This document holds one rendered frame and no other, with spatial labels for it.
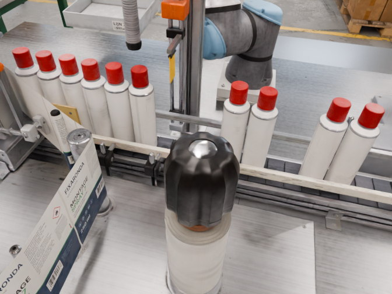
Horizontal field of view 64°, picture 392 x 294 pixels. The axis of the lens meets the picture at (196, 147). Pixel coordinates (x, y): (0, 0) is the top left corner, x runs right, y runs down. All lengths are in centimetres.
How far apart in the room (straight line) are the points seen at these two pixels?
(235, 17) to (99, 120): 42
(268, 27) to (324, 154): 42
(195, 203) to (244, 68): 69
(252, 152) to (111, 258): 34
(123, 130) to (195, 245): 40
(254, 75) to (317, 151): 40
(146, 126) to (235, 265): 34
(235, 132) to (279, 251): 24
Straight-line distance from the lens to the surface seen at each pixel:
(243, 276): 58
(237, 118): 61
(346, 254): 72
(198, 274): 45
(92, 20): 119
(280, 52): 133
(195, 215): 35
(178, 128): 79
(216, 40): 82
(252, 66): 97
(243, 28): 88
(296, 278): 60
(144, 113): 67
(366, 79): 128
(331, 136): 63
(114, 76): 65
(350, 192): 71
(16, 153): 77
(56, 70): 75
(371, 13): 401
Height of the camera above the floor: 140
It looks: 43 degrees down
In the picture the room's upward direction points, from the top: 3 degrees clockwise
